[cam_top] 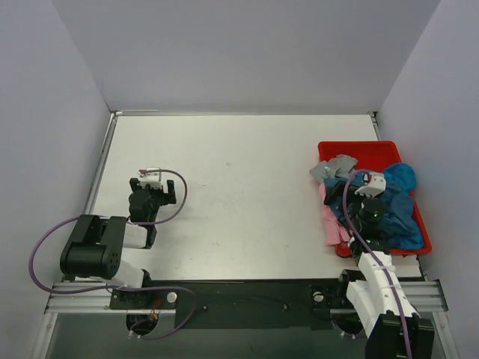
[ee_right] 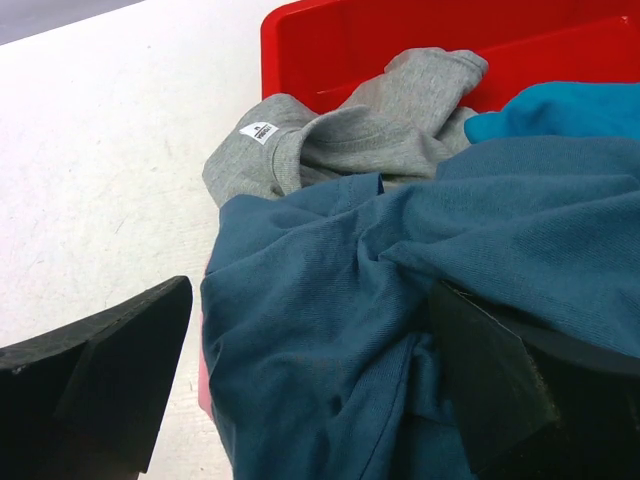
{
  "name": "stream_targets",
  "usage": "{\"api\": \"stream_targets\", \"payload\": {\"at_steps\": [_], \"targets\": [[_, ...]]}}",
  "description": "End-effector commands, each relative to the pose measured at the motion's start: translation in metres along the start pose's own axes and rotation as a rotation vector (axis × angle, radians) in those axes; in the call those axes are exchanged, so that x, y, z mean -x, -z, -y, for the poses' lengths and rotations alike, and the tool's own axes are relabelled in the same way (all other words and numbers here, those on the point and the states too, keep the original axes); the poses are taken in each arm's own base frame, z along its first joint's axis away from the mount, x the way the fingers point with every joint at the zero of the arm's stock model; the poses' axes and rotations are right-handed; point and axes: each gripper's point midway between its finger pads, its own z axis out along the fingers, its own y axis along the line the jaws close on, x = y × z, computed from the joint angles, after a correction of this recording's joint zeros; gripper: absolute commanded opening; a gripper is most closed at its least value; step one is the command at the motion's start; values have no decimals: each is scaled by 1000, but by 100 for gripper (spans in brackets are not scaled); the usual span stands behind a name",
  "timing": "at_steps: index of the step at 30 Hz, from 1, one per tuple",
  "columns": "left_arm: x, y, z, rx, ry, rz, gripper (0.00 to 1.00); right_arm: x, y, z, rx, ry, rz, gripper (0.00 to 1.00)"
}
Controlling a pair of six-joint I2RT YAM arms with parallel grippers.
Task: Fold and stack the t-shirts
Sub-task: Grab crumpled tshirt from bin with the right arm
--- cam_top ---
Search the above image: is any bright blue t shirt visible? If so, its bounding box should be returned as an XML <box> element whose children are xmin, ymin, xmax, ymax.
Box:
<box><xmin>383</xmin><ymin>162</ymin><xmax>417</xmax><ymax>193</ymax></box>

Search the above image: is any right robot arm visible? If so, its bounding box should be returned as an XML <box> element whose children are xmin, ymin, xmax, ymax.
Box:
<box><xmin>323</xmin><ymin>174</ymin><xmax>435</xmax><ymax>358</ymax></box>

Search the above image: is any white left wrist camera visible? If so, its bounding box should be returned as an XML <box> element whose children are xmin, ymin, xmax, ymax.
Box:
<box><xmin>138</xmin><ymin>167</ymin><xmax>162</xmax><ymax>189</ymax></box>

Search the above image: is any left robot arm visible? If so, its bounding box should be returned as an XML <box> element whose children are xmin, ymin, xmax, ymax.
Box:
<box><xmin>60</xmin><ymin>174</ymin><xmax>177</xmax><ymax>308</ymax></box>

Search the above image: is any aluminium front rail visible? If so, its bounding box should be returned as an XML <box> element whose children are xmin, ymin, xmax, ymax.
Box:
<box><xmin>44</xmin><ymin>280</ymin><xmax>448</xmax><ymax>314</ymax></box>

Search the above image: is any dark blue t shirt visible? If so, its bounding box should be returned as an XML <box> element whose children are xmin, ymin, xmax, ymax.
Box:
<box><xmin>320</xmin><ymin>173</ymin><xmax>424</xmax><ymax>250</ymax></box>

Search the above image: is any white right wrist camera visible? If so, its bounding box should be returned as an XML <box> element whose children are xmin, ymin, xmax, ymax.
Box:
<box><xmin>355</xmin><ymin>172</ymin><xmax>386</xmax><ymax>197</ymax></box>

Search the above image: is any grey t shirt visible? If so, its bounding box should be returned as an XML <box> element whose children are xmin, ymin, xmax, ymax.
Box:
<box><xmin>309</xmin><ymin>154</ymin><xmax>359</xmax><ymax>183</ymax></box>

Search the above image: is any pink t shirt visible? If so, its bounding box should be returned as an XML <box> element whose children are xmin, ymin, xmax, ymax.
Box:
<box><xmin>319</xmin><ymin>183</ymin><xmax>350</xmax><ymax>246</ymax></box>

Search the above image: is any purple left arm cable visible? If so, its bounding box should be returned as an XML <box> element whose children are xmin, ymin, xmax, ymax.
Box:
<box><xmin>29</xmin><ymin>168</ymin><xmax>198</xmax><ymax>340</ymax></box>

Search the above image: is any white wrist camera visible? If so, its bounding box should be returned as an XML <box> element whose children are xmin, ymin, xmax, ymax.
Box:
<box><xmin>355</xmin><ymin>172</ymin><xmax>386</xmax><ymax>197</ymax></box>
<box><xmin>138</xmin><ymin>167</ymin><xmax>162</xmax><ymax>189</ymax></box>

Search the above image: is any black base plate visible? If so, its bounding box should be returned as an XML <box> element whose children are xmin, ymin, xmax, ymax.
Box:
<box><xmin>110</xmin><ymin>279</ymin><xmax>363</xmax><ymax>334</ymax></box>

